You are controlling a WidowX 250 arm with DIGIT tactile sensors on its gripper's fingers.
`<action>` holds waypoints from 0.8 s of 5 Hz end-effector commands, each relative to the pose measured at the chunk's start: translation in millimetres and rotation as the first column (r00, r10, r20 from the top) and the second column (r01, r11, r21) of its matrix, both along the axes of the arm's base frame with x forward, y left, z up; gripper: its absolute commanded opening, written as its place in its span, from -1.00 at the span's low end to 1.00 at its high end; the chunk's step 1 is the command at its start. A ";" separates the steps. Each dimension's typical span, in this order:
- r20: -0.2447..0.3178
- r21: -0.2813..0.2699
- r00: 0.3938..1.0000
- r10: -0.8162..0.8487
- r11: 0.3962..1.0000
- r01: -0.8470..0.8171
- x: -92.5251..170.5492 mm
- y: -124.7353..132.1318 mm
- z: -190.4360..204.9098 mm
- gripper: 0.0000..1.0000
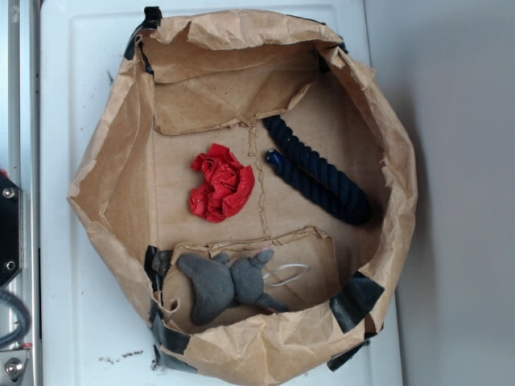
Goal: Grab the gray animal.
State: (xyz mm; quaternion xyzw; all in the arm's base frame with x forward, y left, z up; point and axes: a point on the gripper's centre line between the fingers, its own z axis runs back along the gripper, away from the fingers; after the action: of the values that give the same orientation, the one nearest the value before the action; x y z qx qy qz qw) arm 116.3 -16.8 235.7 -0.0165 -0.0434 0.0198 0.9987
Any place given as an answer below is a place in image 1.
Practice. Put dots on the gray plush bunny toy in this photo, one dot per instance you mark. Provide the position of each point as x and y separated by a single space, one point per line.
220 283

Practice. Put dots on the brown paper bag bin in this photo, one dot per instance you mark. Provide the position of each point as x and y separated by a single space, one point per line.
186 82

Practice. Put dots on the crumpled red paper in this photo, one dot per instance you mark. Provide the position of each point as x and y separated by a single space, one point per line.
226 188

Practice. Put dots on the white tray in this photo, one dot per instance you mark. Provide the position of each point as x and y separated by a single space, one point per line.
91 335

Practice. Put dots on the black metal bracket plate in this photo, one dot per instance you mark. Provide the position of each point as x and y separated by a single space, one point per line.
10 230

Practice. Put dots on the aluminium frame rail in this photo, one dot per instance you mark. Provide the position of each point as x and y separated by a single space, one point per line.
21 362

